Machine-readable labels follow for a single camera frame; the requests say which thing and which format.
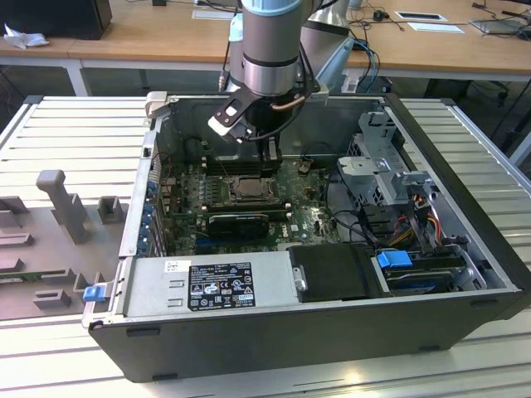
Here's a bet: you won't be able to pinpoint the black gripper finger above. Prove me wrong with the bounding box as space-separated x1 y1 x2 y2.
259 138 285 176

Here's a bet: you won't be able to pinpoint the metal socket cover frame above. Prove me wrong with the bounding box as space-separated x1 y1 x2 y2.
227 176 278 203

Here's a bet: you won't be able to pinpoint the metal CPU socket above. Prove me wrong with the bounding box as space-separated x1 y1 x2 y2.
226 173 280 205

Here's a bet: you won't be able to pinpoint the blue expansion slot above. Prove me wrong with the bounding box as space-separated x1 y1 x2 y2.
194 234 233 246

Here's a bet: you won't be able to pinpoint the green motherboard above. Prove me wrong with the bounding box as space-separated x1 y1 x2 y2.
159 159 345 256

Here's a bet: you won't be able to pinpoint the black graphics card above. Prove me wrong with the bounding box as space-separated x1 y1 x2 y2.
208 212 270 240

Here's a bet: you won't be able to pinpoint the silver metal disk bay cage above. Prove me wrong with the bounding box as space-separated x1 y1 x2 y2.
334 109 441 211

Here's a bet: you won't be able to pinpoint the black plastic shroud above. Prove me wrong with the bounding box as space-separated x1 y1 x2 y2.
285 244 381 303

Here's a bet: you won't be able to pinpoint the long wooden desk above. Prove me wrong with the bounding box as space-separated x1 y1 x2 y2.
0 0 531 84

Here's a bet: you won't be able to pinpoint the hard disk in blue carrier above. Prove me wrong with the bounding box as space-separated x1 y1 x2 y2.
375 248 468 296

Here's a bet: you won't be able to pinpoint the silver power supply unit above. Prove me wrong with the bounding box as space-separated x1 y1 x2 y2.
119 250 300 318

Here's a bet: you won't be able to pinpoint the open dark grey PC case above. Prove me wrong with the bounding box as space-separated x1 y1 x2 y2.
80 91 524 383

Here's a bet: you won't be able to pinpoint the white paper sheet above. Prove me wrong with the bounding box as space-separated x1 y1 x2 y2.
407 21 466 35

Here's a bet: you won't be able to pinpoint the black computer box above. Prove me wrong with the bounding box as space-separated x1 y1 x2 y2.
0 0 114 41

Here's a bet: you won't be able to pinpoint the grey parts rack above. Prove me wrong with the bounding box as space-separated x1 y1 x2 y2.
0 169 134 320

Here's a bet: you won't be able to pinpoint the grey tablet device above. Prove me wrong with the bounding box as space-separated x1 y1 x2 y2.
469 17 530 37

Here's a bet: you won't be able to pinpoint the crumpled white paper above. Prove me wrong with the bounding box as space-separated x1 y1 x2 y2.
2 22 51 51

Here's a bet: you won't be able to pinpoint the green RAM stick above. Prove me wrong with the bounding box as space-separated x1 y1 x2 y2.
0 271 67 285

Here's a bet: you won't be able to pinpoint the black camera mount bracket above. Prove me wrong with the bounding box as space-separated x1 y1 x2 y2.
214 97 251 126

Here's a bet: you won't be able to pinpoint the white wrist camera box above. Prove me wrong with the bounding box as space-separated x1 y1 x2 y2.
207 95 255 144

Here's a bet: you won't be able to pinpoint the pale grey case handle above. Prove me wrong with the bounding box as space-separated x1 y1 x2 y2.
144 91 169 125

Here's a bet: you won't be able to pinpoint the white desk cable grommet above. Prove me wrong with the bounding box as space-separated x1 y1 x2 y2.
392 10 448 22
192 7 244 20

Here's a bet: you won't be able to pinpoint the blue cable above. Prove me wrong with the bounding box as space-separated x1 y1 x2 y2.
352 39 381 83

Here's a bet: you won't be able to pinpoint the yellow orange power wires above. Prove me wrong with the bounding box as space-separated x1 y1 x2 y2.
393 206 447 248

